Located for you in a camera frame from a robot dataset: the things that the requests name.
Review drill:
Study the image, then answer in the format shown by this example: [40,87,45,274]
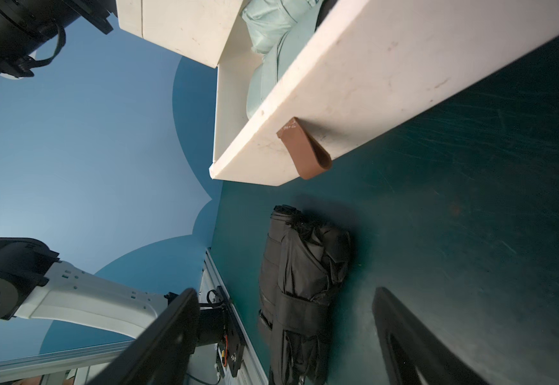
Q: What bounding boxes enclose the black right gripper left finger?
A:
[90,289,200,385]

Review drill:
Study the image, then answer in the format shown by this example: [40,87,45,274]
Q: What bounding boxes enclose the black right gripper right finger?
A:
[372,287,486,384]

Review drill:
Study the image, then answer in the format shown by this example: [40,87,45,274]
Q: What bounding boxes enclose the black umbrella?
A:
[259,205,353,384]

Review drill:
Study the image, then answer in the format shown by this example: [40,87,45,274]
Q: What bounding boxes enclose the brown drawer pull tab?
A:
[276,117,332,180]

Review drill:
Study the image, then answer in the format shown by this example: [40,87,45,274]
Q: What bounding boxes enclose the white drawer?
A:
[209,1,559,186]

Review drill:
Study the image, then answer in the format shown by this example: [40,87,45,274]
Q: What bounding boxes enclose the mint umbrella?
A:
[246,1,323,118]
[241,0,321,55]

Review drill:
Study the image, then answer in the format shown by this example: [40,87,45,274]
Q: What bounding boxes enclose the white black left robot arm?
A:
[0,1,221,354]

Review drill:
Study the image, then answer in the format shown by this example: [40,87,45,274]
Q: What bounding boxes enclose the white drawer cabinet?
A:
[116,0,244,68]

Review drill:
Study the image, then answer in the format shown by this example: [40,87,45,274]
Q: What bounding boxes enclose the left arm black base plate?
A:
[207,286,247,378]

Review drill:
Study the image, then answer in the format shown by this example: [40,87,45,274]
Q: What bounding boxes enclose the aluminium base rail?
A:
[0,239,248,384]

